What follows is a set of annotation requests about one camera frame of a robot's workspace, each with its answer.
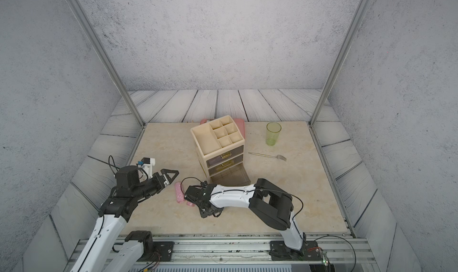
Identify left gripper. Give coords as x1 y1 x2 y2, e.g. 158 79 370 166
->
131 169 179 202

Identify transparent drawer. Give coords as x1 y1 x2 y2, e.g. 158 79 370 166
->
208 155 243 176
206 146 244 167
211 163 251 187

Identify beige drawer organizer cabinet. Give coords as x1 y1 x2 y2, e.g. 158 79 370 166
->
190 115 246 179

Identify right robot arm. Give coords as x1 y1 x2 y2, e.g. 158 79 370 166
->
184 178 306 252

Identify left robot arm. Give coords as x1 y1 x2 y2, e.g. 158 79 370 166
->
72 163 179 272

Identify pink sponge block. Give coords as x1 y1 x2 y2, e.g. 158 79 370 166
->
200 118 246 138

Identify metal spoon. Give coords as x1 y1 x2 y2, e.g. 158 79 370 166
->
249 152 287 162

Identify green translucent cup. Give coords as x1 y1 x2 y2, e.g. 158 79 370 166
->
265 122 282 146

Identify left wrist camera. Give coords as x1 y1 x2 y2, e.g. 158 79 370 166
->
137 157 156 178

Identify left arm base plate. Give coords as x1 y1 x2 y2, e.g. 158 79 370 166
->
139 241 175 262

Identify left aluminium frame post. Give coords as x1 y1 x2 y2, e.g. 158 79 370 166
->
66 0 146 129

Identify aluminium frame post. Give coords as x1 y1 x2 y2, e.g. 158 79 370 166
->
309 0 371 127
66 0 146 129

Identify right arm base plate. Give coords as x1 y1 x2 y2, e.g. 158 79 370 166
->
269 241 323 261

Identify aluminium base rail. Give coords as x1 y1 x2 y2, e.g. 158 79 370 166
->
64 233 380 272

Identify right aluminium frame post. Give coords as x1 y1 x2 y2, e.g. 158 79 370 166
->
309 0 371 127

